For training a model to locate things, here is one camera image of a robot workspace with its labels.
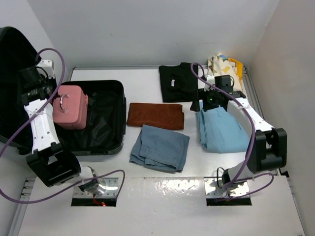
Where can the metal base plate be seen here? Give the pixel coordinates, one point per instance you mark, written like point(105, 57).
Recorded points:
point(101, 188)
point(213, 189)

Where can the pink vanity case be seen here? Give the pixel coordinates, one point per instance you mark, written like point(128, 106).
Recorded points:
point(70, 108)

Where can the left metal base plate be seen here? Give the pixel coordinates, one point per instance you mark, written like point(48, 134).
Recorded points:
point(101, 188)

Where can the dinosaur print cream cloth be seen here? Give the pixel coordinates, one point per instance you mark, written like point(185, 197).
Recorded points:
point(220, 65)

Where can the black open suitcase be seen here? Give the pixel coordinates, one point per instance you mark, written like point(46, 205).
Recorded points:
point(106, 114)

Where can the light blue trousers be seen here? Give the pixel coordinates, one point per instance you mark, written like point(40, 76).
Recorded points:
point(220, 132)

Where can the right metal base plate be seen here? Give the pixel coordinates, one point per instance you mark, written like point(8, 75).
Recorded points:
point(213, 189)

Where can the grey-blue shorts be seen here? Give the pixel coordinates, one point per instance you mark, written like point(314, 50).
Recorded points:
point(160, 149)

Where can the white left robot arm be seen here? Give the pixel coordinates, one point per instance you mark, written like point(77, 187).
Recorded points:
point(52, 163)

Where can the rust brown towel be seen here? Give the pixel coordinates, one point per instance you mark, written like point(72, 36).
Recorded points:
point(166, 116)

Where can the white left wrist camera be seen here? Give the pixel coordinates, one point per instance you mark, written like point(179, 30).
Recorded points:
point(46, 68)

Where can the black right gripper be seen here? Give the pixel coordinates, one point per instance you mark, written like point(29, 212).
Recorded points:
point(202, 94)

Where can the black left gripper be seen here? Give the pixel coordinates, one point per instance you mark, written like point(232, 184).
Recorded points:
point(51, 81)

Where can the black t-shirt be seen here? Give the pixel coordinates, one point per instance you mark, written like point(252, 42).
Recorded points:
point(177, 83)

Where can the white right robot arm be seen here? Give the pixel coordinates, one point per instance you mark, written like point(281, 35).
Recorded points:
point(267, 149)

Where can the yellow plastic tray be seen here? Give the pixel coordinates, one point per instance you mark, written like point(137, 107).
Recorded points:
point(239, 68)

